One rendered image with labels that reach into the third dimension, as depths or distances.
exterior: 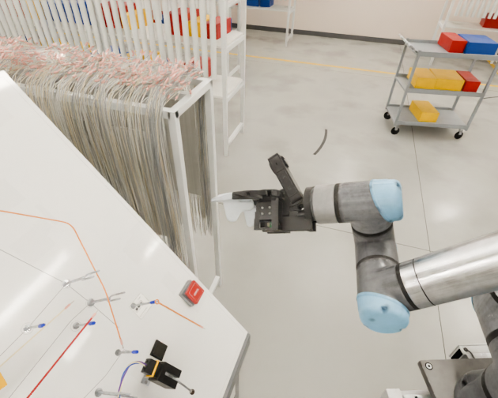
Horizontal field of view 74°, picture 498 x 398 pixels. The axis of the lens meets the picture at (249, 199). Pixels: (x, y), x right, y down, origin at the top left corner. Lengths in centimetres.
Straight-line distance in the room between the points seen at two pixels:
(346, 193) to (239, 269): 193
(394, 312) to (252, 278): 192
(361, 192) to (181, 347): 67
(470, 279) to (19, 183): 87
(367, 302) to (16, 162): 78
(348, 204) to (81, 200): 64
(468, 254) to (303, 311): 184
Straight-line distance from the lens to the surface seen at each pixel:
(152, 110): 123
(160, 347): 97
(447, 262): 56
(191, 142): 168
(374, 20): 854
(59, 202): 91
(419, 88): 437
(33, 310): 85
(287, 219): 65
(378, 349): 232
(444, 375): 97
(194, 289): 102
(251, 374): 211
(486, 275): 55
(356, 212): 61
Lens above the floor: 195
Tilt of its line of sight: 40 degrees down
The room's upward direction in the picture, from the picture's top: 2 degrees clockwise
